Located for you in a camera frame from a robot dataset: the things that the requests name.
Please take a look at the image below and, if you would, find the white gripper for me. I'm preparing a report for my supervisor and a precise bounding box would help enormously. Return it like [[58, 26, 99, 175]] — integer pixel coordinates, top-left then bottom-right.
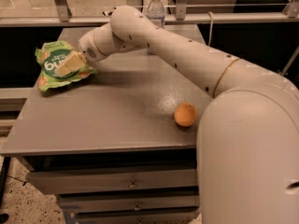
[[54, 31, 107, 77]]

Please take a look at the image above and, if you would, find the green rice chip bag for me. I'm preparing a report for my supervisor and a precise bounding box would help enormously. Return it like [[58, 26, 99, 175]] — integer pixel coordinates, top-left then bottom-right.
[[36, 40, 96, 92]]

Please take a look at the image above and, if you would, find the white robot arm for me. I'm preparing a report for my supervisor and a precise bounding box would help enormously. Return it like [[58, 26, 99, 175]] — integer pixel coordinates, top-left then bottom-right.
[[78, 6, 299, 224]]

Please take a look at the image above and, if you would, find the grey drawer cabinet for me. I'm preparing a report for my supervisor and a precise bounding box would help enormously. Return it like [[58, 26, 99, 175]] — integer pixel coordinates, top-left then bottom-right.
[[0, 24, 216, 224]]

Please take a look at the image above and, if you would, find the clear plastic water bottle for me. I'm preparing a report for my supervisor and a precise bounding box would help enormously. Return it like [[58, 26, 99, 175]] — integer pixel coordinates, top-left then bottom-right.
[[146, 0, 165, 28]]

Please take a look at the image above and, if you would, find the orange fruit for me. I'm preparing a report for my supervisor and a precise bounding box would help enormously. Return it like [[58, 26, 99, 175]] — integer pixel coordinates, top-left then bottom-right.
[[174, 103, 197, 127]]

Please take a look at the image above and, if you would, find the metal railing frame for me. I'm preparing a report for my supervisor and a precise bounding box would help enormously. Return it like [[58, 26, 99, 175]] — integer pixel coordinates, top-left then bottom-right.
[[0, 0, 299, 27]]

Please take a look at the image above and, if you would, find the white cable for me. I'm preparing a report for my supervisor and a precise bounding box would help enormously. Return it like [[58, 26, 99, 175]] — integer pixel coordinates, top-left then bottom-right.
[[206, 11, 215, 48]]

